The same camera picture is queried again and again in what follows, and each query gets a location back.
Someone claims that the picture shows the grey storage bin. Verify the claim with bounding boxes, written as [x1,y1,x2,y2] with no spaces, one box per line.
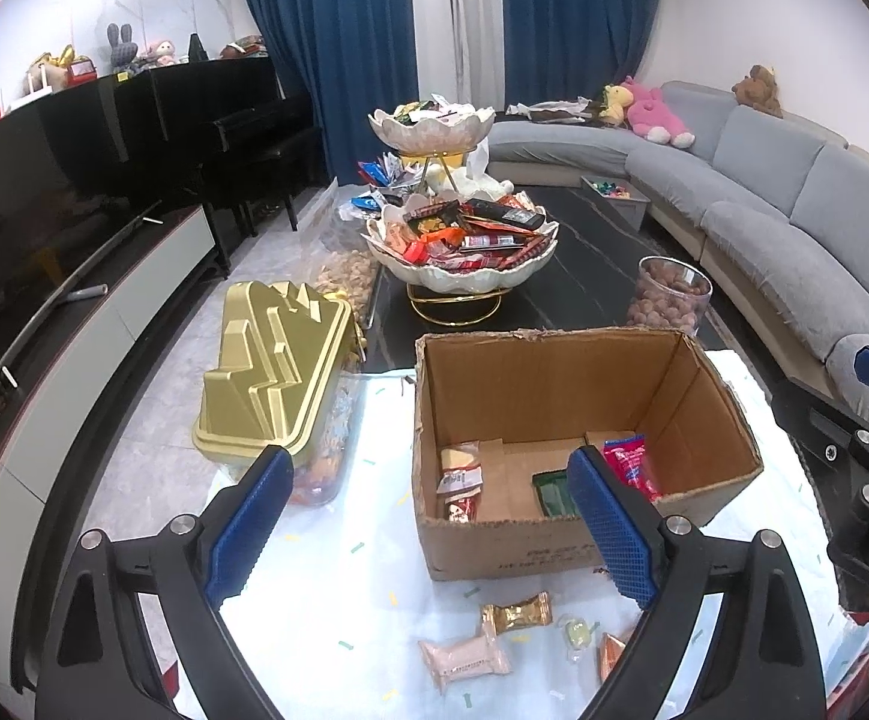
[580,175,652,230]

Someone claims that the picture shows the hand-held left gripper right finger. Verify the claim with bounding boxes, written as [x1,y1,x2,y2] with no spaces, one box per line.
[565,444,826,720]

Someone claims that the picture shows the grey rabbit plush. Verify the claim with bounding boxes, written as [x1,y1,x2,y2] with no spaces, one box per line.
[106,22,140,76]

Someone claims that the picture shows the wide blue curtain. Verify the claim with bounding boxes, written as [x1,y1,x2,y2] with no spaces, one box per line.
[233,0,421,188]

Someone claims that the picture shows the pale pink snack packet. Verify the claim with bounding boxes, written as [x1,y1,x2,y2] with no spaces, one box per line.
[417,628,513,695]

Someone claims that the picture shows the narrow blue curtain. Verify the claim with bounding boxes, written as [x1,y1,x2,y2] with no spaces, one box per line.
[498,0,664,110]

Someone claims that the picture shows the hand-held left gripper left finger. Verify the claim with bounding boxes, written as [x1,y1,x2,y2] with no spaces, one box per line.
[35,444,295,720]

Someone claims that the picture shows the brown cardboard box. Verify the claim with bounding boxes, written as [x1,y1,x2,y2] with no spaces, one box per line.
[412,326,766,582]

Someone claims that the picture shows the gold lid candy jar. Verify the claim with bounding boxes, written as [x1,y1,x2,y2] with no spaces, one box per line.
[192,279,367,507]

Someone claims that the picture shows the pink plush toy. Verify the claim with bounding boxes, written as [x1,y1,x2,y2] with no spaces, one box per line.
[624,76,697,149]

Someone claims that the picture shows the small gold snack packet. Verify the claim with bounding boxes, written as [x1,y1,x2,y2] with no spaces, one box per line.
[478,591,554,636]

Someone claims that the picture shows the large copper snack packet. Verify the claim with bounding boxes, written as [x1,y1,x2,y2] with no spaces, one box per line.
[597,628,640,685]

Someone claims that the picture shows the black television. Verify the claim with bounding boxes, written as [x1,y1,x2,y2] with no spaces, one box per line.
[0,79,166,406]

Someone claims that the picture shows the clear jar of nuts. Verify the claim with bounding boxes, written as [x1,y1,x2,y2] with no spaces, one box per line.
[625,255,713,338]

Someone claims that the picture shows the white soft toy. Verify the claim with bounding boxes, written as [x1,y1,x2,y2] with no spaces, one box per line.
[423,165,514,200]

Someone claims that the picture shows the magenta snack packet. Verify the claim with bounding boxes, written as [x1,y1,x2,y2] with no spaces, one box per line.
[601,433,663,503]

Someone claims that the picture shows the scattered snack wrappers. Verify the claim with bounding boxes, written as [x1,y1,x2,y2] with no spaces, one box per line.
[335,152,424,224]

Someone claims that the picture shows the white stand with gold ornament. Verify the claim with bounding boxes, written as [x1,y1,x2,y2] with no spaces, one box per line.
[25,45,76,95]

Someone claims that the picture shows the grey corner sofa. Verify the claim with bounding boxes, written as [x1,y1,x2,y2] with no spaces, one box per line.
[483,80,869,421]

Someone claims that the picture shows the small green candy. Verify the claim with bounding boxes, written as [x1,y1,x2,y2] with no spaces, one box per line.
[559,613,595,652]

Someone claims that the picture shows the red and white snack packet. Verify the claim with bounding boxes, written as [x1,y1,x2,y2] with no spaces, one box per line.
[436,445,486,524]

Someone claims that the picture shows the brown plush bear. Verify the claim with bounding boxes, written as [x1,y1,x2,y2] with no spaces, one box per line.
[730,65,783,119]

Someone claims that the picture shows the yellow plush toy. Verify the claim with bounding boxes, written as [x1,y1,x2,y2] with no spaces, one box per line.
[598,84,634,127]

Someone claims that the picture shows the white tiered snack stand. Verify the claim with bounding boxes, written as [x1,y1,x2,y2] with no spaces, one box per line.
[359,101,562,325]

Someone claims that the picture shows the dark green snack packet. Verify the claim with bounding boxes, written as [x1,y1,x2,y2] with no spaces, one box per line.
[531,468,582,518]

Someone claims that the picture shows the black piano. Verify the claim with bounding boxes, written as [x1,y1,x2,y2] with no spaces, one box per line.
[108,52,325,278]

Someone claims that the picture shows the plastic bag of nuts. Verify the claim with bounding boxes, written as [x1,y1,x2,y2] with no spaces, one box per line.
[295,180,386,323]

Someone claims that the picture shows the assorted snack pile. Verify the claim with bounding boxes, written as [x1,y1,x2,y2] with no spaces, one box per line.
[378,193,552,271]
[389,94,475,125]

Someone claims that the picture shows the grey television cabinet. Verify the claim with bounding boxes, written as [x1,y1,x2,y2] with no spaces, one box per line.
[0,202,233,691]

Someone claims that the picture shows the white sheer curtain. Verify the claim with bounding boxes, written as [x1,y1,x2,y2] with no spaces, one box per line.
[408,0,507,110]

